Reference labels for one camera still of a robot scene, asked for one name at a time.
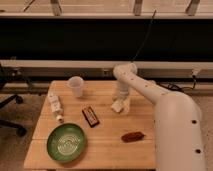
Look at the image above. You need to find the black office chair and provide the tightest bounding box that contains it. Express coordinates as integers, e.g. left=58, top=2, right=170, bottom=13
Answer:
left=0, top=63, right=28, bottom=137

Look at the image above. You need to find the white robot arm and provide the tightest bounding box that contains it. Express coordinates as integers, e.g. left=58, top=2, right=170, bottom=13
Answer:
left=113, top=63, right=207, bottom=171

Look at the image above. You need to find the white sponge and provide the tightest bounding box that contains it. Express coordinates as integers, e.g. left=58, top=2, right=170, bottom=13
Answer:
left=111, top=101, right=124, bottom=113

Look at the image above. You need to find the clear plastic cup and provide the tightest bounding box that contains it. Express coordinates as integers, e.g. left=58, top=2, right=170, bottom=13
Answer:
left=67, top=76, right=84, bottom=97

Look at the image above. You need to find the dark red candy bar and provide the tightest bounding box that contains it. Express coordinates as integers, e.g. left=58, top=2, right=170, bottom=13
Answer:
left=82, top=106, right=100, bottom=128

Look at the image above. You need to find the brown oblong food item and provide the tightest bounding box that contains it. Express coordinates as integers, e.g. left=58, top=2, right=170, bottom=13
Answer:
left=121, top=131, right=145, bottom=143

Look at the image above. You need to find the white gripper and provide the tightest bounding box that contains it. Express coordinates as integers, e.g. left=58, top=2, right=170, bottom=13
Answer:
left=112, top=88, right=130, bottom=112

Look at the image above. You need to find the black hanging cable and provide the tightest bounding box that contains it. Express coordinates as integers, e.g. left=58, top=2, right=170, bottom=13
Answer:
left=131, top=9, right=157, bottom=64

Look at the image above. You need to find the white tube with cap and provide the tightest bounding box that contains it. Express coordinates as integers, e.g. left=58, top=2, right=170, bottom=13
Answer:
left=48, top=93, right=64, bottom=123

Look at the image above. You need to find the green ceramic bowl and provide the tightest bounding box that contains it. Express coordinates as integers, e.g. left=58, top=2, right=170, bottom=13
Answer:
left=46, top=123, right=87, bottom=163

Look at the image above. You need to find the black floor cable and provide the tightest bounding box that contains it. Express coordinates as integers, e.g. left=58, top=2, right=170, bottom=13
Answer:
left=156, top=74, right=198, bottom=93

